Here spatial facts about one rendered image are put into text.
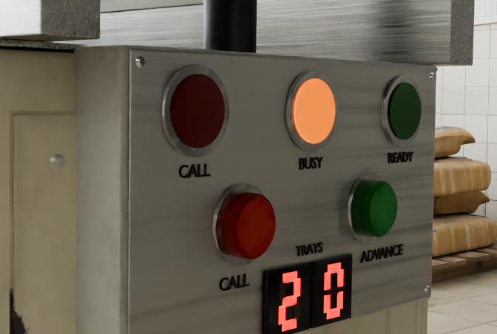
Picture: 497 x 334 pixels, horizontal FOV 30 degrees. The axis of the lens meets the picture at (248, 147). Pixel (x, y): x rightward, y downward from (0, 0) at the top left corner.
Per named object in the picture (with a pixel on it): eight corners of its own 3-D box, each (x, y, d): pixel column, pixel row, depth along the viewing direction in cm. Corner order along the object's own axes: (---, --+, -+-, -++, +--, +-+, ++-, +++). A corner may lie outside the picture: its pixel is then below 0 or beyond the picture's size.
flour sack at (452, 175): (419, 200, 406) (420, 162, 406) (343, 193, 435) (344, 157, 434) (500, 190, 458) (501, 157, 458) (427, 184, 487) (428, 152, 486)
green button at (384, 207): (342, 236, 49) (342, 180, 49) (374, 231, 51) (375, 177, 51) (366, 240, 48) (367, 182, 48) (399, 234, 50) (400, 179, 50)
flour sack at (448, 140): (309, 155, 474) (310, 123, 474) (357, 152, 505) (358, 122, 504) (431, 163, 426) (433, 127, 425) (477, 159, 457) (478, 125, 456)
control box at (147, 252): (70, 369, 40) (71, 45, 39) (387, 290, 58) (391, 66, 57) (124, 388, 38) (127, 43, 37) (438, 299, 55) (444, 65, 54)
